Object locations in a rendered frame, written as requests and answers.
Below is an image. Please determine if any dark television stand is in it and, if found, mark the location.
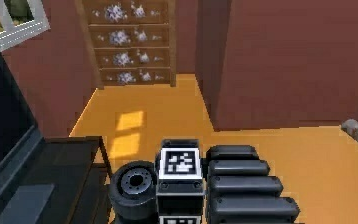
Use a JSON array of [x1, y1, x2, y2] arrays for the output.
[[0, 135, 114, 224]]

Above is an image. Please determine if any wooden shelf unit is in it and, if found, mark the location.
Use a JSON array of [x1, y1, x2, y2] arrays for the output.
[[74, 0, 178, 90]]

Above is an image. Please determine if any black television set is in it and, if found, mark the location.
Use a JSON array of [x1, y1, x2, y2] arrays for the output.
[[0, 28, 45, 224]]

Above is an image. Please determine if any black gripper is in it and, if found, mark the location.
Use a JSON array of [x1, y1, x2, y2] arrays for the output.
[[108, 160, 159, 224]]

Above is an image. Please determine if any white framed window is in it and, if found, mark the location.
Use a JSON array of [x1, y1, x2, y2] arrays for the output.
[[0, 0, 51, 52]]

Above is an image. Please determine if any grey brown lump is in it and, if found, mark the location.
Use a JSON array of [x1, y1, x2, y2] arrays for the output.
[[340, 118, 358, 147]]

